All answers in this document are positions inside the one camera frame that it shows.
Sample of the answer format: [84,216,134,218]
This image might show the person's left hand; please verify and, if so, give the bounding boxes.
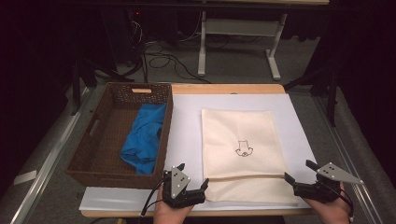
[153,186,194,224]

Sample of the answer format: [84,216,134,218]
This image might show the black stand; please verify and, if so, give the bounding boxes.
[283,60,342,128]
[69,57,134,117]

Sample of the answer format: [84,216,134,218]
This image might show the white table mat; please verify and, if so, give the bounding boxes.
[78,92,318,213]

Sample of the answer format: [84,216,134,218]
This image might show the white-framed desk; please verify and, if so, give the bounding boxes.
[197,0,331,81]

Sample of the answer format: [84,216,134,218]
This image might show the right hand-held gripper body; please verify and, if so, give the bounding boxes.
[295,161,364,203]

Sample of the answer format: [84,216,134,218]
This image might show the black floor cables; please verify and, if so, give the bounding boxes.
[143,40,213,85]

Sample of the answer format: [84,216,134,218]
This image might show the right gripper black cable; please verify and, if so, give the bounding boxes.
[323,181,356,222]

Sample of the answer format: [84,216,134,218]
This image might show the blue cloth garment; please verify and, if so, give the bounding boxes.
[120,102,168,175]

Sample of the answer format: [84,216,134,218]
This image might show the white tape strip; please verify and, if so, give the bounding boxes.
[13,170,38,187]

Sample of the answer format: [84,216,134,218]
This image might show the brown wicker basket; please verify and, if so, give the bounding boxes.
[64,81,174,190]

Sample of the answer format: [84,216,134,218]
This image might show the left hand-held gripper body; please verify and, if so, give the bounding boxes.
[162,165,207,209]

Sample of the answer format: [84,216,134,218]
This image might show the cream mesh laundry bag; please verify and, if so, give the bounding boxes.
[201,107,300,206]

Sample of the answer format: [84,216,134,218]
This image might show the person's right hand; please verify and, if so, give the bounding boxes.
[303,181,354,224]

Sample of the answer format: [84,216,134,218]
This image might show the black computer tower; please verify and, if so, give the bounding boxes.
[101,8,148,68]

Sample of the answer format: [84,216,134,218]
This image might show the metal rail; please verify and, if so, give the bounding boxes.
[9,87,94,224]
[312,94,384,224]

